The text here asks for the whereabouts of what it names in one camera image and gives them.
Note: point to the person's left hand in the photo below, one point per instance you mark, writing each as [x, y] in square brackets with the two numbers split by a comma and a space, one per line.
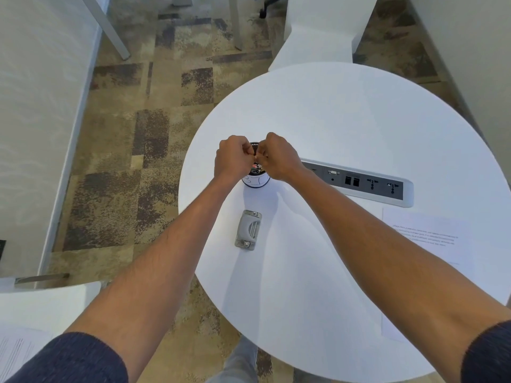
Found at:
[231, 159]

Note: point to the person's right hand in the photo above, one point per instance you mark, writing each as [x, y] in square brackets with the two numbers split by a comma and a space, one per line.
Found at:
[281, 159]

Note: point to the person's left fingers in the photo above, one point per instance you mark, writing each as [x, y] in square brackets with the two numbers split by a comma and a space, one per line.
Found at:
[244, 148]

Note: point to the person's right fingers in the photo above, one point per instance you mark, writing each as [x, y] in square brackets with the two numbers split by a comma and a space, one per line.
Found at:
[264, 149]

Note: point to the person's left forearm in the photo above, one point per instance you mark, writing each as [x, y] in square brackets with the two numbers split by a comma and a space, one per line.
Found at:
[167, 259]

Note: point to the person's right forearm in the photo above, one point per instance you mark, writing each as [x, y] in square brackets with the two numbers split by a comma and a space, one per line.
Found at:
[383, 255]

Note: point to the white cup with black rim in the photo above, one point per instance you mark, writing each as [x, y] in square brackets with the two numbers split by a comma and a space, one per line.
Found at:
[256, 182]

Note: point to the grey table socket panel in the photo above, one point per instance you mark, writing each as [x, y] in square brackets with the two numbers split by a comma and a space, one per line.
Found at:
[359, 182]

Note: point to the white straight desk leg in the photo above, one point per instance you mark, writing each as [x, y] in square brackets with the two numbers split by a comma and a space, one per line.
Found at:
[236, 23]

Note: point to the white chair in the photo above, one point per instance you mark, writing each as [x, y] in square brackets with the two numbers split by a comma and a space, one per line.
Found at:
[319, 31]

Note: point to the black chair caster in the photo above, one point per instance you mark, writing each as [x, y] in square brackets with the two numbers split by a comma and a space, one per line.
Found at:
[263, 12]

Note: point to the white slanted desk leg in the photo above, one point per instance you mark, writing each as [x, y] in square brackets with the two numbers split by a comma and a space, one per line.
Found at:
[109, 29]

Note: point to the white printed paper sheet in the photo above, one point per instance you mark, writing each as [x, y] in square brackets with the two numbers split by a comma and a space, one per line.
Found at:
[433, 245]
[18, 351]

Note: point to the white partition panel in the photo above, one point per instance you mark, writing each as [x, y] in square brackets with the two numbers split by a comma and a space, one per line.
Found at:
[36, 115]

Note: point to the person's grey trouser leg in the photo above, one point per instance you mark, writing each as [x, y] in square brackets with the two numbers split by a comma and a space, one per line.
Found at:
[239, 362]

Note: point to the dark blue left sleeve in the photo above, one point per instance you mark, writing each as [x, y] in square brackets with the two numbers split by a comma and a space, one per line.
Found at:
[68, 361]

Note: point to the dark blue sleeve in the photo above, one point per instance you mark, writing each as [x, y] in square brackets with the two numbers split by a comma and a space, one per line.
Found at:
[68, 361]
[489, 354]

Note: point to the dark blue right sleeve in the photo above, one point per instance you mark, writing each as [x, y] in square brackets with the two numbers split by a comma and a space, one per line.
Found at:
[489, 354]

